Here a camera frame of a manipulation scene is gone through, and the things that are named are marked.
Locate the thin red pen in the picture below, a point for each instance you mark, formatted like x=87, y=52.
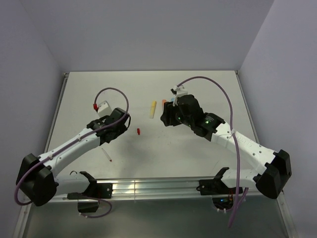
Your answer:
x=107, y=155

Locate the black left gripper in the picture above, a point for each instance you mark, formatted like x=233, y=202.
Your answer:
x=122, y=129

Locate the aluminium frame rail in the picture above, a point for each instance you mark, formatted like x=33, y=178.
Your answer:
x=161, y=186

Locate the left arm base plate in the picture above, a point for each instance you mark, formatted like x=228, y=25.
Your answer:
x=99, y=191

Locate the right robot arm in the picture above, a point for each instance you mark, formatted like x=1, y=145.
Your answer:
x=269, y=172

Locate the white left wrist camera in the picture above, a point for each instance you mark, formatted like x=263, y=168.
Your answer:
x=104, y=109

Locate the yellow highlighter marker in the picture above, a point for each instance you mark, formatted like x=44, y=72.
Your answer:
x=152, y=112

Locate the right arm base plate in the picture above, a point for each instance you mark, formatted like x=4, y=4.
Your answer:
x=213, y=187

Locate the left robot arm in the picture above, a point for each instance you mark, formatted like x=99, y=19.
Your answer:
x=39, y=176

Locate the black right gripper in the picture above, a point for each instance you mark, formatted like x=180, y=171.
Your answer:
x=169, y=108

